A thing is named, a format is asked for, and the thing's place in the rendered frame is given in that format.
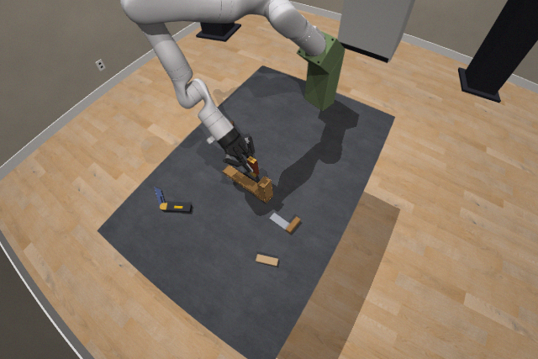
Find light wooden block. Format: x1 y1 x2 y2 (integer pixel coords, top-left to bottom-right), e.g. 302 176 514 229
256 254 278 267

